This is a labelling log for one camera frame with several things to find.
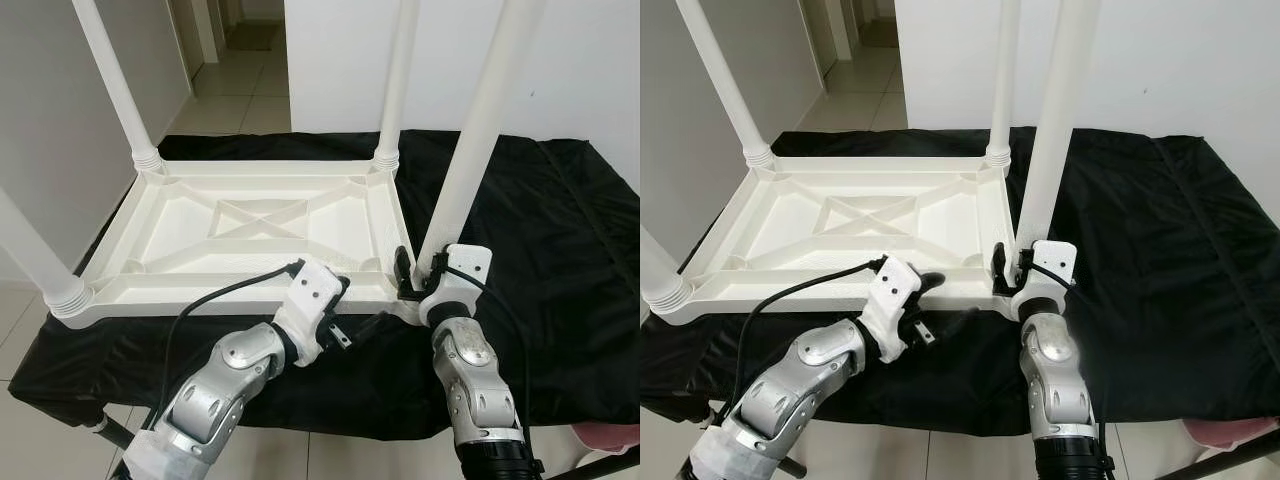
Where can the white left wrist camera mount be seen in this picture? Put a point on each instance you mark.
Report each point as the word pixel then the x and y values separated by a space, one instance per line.
pixel 892 290
pixel 315 290

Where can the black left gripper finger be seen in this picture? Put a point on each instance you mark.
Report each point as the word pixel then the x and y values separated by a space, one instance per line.
pixel 932 283
pixel 344 288
pixel 370 323
pixel 958 320

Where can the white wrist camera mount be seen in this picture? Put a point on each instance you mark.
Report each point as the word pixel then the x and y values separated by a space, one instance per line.
pixel 892 290
pixel 465 265
pixel 315 290
pixel 1052 262

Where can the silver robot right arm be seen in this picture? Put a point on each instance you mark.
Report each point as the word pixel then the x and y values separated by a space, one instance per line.
pixel 1060 390
pixel 475 390

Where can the white door frame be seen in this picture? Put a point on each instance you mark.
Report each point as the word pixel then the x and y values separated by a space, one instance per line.
pixel 200 25
pixel 830 25

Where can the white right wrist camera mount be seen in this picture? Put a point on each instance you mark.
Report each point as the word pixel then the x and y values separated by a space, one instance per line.
pixel 465 265
pixel 1052 262

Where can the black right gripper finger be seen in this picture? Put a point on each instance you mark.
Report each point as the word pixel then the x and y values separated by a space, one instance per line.
pixel 998 265
pixel 403 268

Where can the pink fabric slipper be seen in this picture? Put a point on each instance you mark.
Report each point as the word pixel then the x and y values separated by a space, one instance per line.
pixel 605 437
pixel 1230 433

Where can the brown door mat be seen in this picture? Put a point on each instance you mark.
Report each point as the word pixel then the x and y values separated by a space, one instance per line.
pixel 878 34
pixel 252 37

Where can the white plastic table top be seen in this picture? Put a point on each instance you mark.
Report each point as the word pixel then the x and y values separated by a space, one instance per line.
pixel 820 235
pixel 200 240

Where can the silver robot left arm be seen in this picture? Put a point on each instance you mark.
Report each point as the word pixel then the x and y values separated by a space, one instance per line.
pixel 210 390
pixel 780 390

